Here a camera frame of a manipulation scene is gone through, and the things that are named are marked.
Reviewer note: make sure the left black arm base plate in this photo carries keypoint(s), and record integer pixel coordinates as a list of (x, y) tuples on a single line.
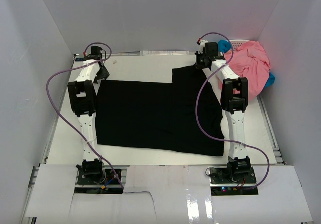
[(103, 181)]

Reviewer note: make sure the pink t shirt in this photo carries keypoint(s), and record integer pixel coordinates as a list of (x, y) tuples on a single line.
[(250, 68)]

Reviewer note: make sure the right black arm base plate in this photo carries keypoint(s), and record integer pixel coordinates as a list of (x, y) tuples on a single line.
[(221, 184)]

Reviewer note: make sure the blue t shirt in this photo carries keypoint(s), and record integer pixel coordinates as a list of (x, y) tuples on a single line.
[(224, 45)]

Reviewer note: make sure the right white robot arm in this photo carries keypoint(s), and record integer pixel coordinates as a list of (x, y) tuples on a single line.
[(234, 101)]

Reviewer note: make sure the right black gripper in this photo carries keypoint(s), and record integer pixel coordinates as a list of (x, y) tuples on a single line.
[(197, 64)]

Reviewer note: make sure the black t shirt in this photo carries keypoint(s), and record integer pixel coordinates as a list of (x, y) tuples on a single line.
[(182, 116)]

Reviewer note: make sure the printed paper at back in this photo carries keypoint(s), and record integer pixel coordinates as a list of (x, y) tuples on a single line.
[(163, 53)]

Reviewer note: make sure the white perforated laundry basket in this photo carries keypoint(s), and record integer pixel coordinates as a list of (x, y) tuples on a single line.
[(235, 43)]

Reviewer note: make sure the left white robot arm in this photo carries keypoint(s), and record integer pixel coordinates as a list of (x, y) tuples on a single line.
[(84, 104)]

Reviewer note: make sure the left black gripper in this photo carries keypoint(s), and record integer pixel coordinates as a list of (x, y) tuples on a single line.
[(105, 74)]

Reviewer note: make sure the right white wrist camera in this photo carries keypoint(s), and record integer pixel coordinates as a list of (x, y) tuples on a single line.
[(201, 45)]

